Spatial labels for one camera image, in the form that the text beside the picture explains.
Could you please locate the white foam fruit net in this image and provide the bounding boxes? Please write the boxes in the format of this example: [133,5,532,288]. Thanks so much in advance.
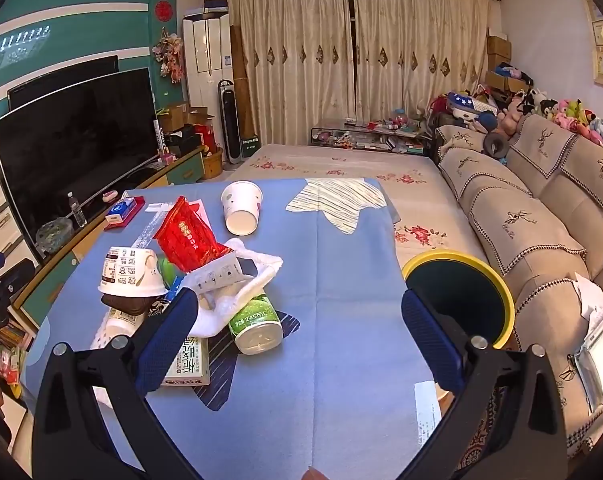
[87,309,132,354]

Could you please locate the white instant noodle bowl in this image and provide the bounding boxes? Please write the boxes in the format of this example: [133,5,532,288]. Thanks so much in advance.
[97,246,168,298]

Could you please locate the green white drink carton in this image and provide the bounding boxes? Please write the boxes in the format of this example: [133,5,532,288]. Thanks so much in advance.
[161,337,210,387]

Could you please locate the green lid clear jar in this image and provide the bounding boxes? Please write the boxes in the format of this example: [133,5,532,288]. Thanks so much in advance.
[157,255,184,289]

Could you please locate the red snack bag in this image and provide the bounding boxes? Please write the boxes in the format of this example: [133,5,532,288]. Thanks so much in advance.
[154,196,232,273]

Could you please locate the white plastic bag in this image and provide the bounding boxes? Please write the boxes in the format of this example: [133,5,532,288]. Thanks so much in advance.
[179,237,283,338]

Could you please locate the green label plastic bottle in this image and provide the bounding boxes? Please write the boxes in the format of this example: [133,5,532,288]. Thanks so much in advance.
[228,292,283,356]

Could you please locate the white paper cup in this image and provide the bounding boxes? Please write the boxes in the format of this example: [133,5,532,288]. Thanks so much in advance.
[221,181,263,236]

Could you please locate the small white yogurt bottle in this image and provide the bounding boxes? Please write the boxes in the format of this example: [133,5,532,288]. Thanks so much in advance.
[105,308,145,339]

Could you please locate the yellow rim dark trash bin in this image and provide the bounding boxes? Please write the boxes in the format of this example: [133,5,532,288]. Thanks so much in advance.
[402,249,515,349]

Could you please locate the glass ashtray bowl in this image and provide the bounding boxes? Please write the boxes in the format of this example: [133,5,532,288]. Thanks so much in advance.
[36,218,74,255]

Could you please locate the papers on sofa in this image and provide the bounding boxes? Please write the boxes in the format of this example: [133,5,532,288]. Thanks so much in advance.
[571,273,603,413]

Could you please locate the clear water bottle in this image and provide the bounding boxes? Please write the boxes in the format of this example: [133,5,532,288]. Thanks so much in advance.
[67,192,88,229]

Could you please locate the blue tissue pack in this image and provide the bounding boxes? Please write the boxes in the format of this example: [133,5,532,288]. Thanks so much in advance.
[105,197,136,226]

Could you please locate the large black television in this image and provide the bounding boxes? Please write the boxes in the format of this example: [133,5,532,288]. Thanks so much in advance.
[0,68,158,260]

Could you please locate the blue star tablecloth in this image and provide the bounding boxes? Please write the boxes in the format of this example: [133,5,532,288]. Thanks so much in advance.
[22,176,446,480]

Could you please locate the beige sofa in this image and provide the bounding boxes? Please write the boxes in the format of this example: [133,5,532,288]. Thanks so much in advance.
[438,115,603,456]

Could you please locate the floral pink floor mattress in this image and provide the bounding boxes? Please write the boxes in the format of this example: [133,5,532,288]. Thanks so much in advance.
[227,143,488,266]

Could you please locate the black tower fan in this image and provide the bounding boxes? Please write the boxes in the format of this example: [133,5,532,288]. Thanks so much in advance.
[218,79,243,165]

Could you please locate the white standing air conditioner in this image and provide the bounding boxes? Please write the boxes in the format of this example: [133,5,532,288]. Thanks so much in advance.
[182,6,233,148]

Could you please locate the pile of plush toys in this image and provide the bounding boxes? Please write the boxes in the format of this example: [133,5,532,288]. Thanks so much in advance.
[431,86,603,162]

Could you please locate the low glass coffee table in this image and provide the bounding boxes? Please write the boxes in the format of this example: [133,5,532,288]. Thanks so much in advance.
[309,119,433,155]

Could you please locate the beige patterned curtains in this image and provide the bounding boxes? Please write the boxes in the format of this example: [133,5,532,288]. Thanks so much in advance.
[228,0,492,145]

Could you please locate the artificial flower wall decoration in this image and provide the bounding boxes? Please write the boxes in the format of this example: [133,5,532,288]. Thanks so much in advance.
[152,28,184,84]

